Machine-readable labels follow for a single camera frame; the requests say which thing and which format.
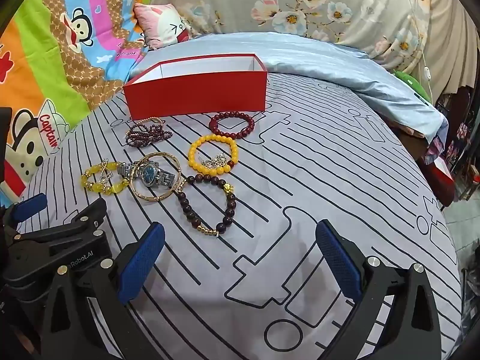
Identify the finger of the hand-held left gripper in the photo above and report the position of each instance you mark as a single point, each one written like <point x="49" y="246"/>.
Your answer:
<point x="84" y="215"/>
<point x="28" y="205"/>

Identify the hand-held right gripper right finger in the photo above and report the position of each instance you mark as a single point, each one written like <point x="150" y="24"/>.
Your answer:
<point x="337" y="264"/>

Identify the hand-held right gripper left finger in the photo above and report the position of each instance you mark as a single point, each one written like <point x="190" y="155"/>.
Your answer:
<point x="139" y="264"/>

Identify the gold bangle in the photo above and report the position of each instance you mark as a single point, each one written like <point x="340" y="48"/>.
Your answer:
<point x="150" y="199"/>

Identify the silver wristwatch blue dial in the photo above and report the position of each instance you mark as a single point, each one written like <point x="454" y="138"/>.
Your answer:
<point x="150" y="174"/>

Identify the silver filigree pendant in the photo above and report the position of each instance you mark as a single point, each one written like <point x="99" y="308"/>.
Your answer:
<point x="216" y="163"/>

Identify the red cardboard box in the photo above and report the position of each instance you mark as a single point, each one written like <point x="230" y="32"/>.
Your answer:
<point x="195" y="93"/>

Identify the grey striped bedsheet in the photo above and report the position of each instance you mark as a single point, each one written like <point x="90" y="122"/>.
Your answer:
<point x="318" y="176"/>

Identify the red fabric item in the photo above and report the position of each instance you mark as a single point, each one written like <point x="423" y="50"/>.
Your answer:
<point x="442" y="180"/>

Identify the colourful cartoon monkey blanket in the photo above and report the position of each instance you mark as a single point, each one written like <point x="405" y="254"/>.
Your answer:
<point x="56" y="63"/>

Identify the green plush item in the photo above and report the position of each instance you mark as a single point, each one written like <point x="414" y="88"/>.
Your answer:
<point x="416" y="84"/>

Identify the light blue quilt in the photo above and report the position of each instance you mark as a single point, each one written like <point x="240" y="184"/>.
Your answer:
<point x="337" y="63"/>

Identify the pink cartoon pillow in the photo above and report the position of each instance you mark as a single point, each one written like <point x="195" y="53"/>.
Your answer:
<point x="165" y="26"/>

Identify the beige curtain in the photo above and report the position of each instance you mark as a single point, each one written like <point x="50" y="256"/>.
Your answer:
<point x="450" y="37"/>

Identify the grey floral sheet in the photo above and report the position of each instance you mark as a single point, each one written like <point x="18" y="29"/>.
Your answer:
<point x="300" y="3"/>

